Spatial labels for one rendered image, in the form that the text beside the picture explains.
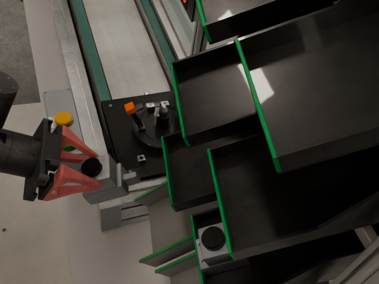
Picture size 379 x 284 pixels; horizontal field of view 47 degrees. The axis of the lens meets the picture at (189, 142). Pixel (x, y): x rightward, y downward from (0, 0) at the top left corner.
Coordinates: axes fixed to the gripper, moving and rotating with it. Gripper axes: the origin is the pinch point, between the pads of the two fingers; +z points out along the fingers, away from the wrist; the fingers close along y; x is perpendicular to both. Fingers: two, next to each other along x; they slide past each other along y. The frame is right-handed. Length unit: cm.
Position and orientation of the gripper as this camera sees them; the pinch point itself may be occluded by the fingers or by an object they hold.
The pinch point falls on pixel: (95, 172)
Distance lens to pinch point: 66.6
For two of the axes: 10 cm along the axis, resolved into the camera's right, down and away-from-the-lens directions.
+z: 8.2, 2.5, 5.2
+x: -5.6, 5.6, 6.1
